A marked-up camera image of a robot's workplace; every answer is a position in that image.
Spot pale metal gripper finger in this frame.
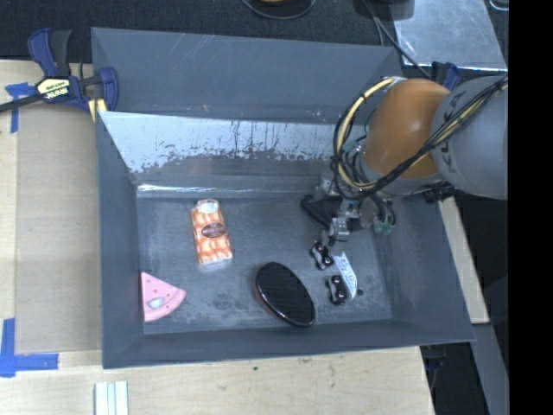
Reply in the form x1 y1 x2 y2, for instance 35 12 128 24
321 216 351 246
300 194 335 229

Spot pink wedge toy slice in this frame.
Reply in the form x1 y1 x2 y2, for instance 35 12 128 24
138 271 188 324

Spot white toy car black wheels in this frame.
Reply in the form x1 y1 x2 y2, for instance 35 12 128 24
309 239 360 307

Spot black oval red-rimmed case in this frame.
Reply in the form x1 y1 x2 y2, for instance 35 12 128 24
253 260 317 329

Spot orange and white packet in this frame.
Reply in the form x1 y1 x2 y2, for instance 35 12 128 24
189 198 235 272

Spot grey metal bin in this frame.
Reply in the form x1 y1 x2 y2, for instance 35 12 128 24
90 26 477 369

